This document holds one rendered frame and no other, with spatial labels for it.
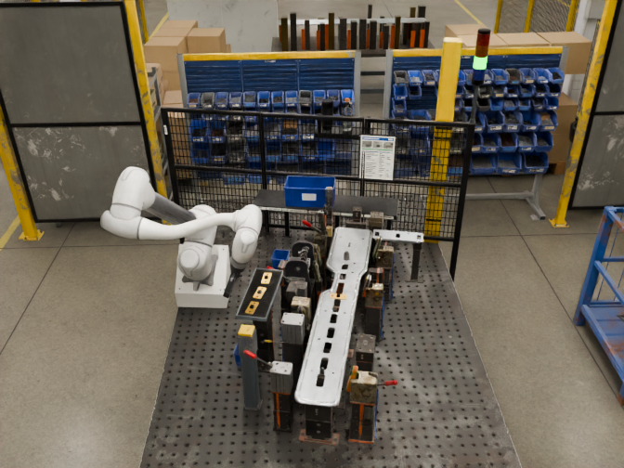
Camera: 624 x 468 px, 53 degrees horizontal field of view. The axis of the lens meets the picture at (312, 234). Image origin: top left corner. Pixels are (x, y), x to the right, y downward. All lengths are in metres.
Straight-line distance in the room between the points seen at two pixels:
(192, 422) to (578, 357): 2.67
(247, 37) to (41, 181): 5.01
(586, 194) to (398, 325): 2.95
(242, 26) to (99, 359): 6.45
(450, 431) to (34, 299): 3.40
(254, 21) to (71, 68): 5.00
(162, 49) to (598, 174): 4.69
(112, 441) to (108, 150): 2.45
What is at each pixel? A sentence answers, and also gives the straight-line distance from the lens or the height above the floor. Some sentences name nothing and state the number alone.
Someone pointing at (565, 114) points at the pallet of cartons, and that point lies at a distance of 6.67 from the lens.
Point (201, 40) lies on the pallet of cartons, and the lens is 7.69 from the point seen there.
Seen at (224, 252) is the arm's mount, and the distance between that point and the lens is 3.55.
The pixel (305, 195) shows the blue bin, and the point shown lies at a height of 1.11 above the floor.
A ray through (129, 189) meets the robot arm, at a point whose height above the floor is 1.62.
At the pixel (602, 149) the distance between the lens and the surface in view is 5.79.
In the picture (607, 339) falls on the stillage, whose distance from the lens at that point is 4.51.
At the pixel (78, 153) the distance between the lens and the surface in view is 5.47.
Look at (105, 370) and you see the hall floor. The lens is 4.39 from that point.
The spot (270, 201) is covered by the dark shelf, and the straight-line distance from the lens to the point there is 3.90.
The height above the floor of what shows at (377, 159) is 1.29.
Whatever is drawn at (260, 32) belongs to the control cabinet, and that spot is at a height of 0.55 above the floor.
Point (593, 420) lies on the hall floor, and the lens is 4.20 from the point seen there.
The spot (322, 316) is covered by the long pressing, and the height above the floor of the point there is 1.00.
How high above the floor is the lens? 2.92
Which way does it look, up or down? 32 degrees down
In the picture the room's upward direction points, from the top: 1 degrees counter-clockwise
